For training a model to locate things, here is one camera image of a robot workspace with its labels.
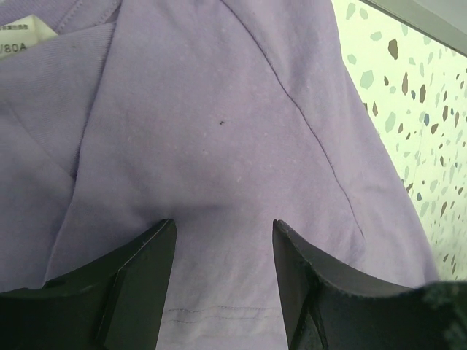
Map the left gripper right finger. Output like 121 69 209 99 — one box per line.
272 220 466 350

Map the aluminium rail frame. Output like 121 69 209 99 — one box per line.
363 0 467 56

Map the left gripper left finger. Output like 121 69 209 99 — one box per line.
1 219 177 350

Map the purple t-shirt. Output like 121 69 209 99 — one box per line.
1 1 439 349

